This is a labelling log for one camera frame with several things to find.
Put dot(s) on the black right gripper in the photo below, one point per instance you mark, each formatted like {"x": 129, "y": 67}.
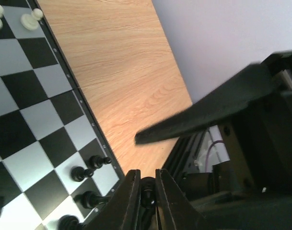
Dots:
{"x": 253, "y": 110}

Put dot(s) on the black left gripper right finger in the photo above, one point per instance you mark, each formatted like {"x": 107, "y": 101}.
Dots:
{"x": 174, "y": 212}

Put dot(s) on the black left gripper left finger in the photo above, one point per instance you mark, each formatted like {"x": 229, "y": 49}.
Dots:
{"x": 121, "y": 212}

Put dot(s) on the black chess piece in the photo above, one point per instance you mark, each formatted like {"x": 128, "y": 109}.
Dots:
{"x": 147, "y": 203}

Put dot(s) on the black white chess board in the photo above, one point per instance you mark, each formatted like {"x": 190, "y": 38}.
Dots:
{"x": 52, "y": 149}

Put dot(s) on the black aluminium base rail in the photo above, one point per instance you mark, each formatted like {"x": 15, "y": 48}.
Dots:
{"x": 183, "y": 166}

